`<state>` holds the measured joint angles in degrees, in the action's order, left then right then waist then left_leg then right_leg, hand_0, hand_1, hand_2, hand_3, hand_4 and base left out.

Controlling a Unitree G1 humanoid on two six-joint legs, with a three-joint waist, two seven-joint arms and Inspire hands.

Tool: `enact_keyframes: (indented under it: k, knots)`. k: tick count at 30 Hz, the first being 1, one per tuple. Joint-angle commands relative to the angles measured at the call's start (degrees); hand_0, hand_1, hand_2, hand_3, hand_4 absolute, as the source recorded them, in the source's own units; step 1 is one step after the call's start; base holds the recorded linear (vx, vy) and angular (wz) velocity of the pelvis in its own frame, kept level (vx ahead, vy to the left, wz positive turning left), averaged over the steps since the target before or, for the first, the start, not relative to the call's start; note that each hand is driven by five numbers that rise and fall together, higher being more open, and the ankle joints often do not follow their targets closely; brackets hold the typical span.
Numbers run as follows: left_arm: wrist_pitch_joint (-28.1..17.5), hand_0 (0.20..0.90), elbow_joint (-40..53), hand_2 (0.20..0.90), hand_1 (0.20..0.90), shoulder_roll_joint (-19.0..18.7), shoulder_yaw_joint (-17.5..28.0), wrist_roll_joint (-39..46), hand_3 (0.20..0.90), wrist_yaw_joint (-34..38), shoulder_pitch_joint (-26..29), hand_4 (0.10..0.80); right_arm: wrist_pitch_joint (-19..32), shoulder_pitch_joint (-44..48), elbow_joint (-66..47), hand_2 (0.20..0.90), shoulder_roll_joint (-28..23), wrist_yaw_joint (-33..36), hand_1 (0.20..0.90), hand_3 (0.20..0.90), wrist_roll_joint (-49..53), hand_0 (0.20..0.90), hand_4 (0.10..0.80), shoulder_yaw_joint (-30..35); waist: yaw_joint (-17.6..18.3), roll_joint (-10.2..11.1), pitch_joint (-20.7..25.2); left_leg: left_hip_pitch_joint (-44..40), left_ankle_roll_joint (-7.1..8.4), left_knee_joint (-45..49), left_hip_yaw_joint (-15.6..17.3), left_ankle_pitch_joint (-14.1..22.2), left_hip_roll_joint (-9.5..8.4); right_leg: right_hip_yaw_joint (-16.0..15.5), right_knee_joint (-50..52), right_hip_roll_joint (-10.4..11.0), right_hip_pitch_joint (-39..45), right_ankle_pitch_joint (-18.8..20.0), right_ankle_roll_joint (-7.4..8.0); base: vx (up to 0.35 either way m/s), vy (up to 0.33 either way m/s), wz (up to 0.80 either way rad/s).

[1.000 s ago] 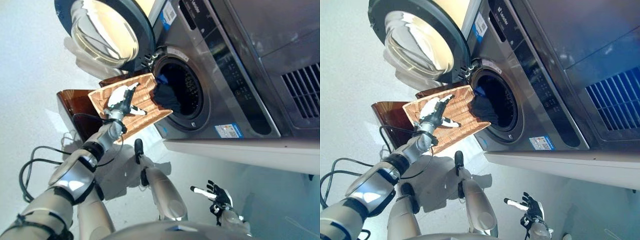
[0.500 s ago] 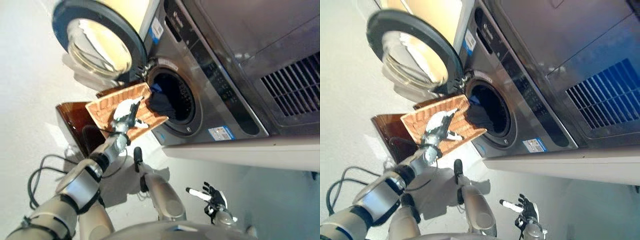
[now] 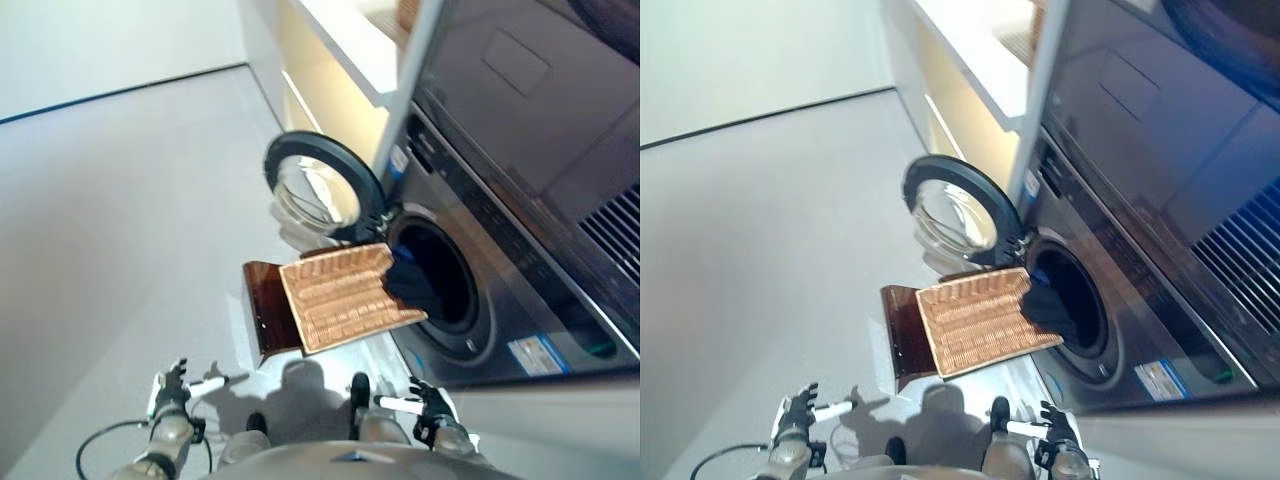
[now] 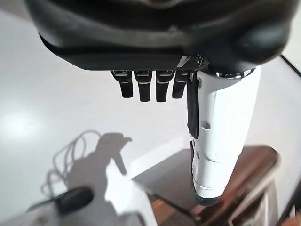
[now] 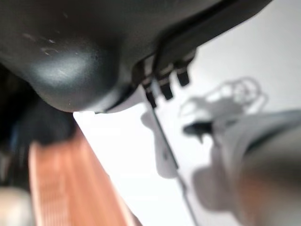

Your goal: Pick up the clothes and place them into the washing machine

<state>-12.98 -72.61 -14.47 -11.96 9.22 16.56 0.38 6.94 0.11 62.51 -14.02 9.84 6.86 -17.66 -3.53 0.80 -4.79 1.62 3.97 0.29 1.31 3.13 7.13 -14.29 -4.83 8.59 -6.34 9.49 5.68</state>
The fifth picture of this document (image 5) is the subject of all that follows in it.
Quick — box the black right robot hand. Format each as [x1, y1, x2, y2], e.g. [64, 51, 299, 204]
[0, 0, 273, 113]

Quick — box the rectangular wicker laundry basket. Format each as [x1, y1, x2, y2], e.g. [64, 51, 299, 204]
[28, 128, 144, 226]

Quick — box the silver right robot leg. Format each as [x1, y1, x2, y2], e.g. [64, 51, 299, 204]
[183, 109, 301, 226]

